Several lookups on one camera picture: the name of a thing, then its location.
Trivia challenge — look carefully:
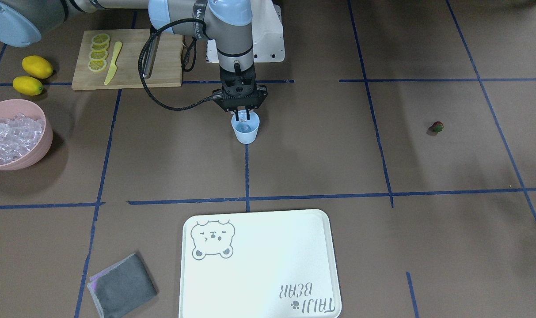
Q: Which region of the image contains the upper yellow lemon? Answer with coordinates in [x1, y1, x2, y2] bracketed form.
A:
[22, 56, 54, 79]

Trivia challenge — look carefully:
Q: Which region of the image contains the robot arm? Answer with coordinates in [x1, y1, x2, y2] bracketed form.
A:
[0, 0, 267, 121]

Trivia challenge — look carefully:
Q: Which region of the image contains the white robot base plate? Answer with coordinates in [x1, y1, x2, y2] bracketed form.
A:
[205, 0, 285, 64]

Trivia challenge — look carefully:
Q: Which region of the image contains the bamboo cutting board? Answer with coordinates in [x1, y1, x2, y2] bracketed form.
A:
[72, 29, 183, 91]

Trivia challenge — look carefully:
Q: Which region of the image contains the yellow plastic knife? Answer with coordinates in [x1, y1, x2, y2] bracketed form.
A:
[103, 42, 123, 85]

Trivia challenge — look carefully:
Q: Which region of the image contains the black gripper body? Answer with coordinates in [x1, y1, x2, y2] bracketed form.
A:
[213, 66, 268, 111]

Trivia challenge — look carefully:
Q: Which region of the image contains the pink bowl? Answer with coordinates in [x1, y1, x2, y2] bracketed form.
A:
[0, 99, 53, 170]

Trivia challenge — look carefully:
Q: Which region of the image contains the red strawberry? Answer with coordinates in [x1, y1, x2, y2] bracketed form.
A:
[427, 121, 445, 135]

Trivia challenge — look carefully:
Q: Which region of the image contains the lemon slice lower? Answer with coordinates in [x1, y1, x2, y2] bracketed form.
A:
[87, 60, 107, 72]

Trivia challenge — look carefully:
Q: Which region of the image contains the yellow lemon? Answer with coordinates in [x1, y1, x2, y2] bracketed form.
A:
[22, 56, 54, 79]
[12, 76, 44, 96]

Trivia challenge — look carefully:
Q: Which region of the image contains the metal knife handle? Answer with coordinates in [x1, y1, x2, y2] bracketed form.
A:
[141, 35, 160, 80]

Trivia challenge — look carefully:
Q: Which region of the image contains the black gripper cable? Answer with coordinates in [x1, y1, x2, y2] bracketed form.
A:
[138, 19, 220, 111]

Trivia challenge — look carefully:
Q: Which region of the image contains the light blue plastic cup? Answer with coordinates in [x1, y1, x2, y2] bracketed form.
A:
[231, 111, 260, 144]

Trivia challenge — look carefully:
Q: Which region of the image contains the lemon slice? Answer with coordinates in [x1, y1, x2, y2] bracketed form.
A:
[91, 33, 111, 45]
[87, 60, 107, 72]

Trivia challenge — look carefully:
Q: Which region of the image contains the grey folded cloth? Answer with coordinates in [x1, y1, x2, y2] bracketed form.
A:
[87, 252, 157, 318]

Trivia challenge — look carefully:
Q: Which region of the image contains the lower yellow lemon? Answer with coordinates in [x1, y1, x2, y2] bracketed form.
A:
[12, 76, 44, 96]

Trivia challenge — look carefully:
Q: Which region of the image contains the white bear serving tray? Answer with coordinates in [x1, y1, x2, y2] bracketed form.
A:
[179, 209, 342, 318]

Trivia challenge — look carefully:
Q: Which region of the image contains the pile of clear ice cubes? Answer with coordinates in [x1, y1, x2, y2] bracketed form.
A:
[0, 113, 46, 165]

